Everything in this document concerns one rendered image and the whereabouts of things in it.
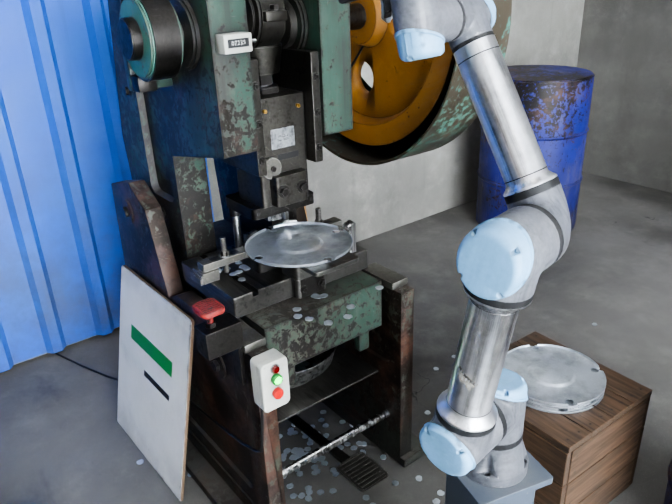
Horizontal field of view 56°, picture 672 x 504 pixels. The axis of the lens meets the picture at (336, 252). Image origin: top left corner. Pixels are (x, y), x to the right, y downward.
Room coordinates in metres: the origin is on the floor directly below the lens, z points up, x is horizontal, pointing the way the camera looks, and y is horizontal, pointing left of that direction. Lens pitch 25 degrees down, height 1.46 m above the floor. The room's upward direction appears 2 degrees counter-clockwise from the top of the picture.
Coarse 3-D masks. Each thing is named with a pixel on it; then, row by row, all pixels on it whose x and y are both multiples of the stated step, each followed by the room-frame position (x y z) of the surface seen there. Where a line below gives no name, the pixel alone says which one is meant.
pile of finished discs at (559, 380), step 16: (512, 352) 1.59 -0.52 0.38; (528, 352) 1.59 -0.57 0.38; (544, 352) 1.58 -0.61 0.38; (560, 352) 1.58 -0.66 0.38; (576, 352) 1.57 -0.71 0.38; (512, 368) 1.51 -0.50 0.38; (528, 368) 1.50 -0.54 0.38; (544, 368) 1.49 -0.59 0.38; (560, 368) 1.49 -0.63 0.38; (576, 368) 1.50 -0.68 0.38; (592, 368) 1.50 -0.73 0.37; (528, 384) 1.43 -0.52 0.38; (544, 384) 1.42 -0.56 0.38; (560, 384) 1.42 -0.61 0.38; (576, 384) 1.42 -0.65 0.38; (592, 384) 1.42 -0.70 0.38; (528, 400) 1.37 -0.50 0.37; (544, 400) 1.36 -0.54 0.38; (560, 400) 1.35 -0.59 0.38; (576, 400) 1.35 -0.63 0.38; (592, 400) 1.35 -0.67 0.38
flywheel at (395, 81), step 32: (352, 32) 1.87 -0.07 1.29; (384, 32) 1.81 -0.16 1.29; (384, 64) 1.82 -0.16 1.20; (416, 64) 1.72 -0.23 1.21; (448, 64) 1.58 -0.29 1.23; (352, 96) 1.93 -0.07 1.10; (384, 96) 1.82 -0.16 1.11; (416, 96) 1.67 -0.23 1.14; (384, 128) 1.77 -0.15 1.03; (416, 128) 1.67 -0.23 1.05
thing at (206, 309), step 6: (204, 300) 1.29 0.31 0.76; (210, 300) 1.29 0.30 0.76; (216, 300) 1.29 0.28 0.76; (192, 306) 1.27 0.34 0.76; (198, 306) 1.26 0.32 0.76; (204, 306) 1.26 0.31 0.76; (210, 306) 1.26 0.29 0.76; (216, 306) 1.26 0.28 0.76; (222, 306) 1.26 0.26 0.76; (198, 312) 1.24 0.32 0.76; (204, 312) 1.23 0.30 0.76; (210, 312) 1.24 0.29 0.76; (216, 312) 1.24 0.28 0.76; (222, 312) 1.25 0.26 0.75; (204, 318) 1.23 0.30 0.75; (210, 318) 1.26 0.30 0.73
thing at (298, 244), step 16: (288, 224) 1.69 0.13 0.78; (304, 224) 1.69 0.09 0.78; (320, 224) 1.68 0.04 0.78; (256, 240) 1.58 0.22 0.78; (272, 240) 1.58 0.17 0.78; (288, 240) 1.56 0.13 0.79; (304, 240) 1.56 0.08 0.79; (320, 240) 1.55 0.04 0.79; (336, 240) 1.56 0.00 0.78; (352, 240) 1.54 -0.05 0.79; (256, 256) 1.48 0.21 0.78; (272, 256) 1.47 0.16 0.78; (288, 256) 1.47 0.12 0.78; (304, 256) 1.47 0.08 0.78; (320, 256) 1.46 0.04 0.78; (336, 256) 1.46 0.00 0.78
